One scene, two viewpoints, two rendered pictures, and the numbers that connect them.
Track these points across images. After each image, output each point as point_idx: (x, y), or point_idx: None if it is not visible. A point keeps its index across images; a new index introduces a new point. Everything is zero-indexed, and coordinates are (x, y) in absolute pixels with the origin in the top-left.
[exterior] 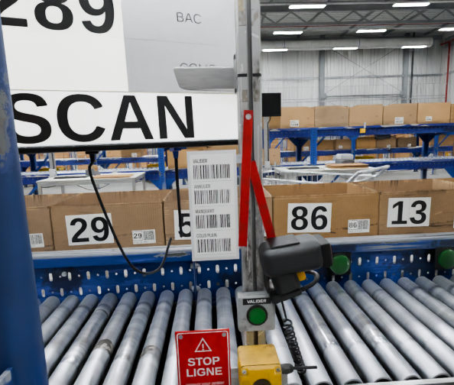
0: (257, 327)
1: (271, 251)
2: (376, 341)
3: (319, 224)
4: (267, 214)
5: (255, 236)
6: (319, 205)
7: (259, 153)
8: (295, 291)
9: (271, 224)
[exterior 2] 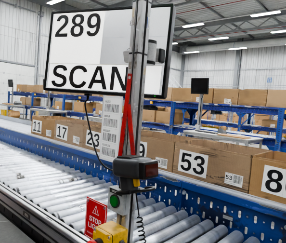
0: (114, 209)
1: (116, 158)
2: None
3: None
4: (132, 139)
5: (126, 152)
6: None
7: (133, 100)
8: (126, 190)
9: (134, 146)
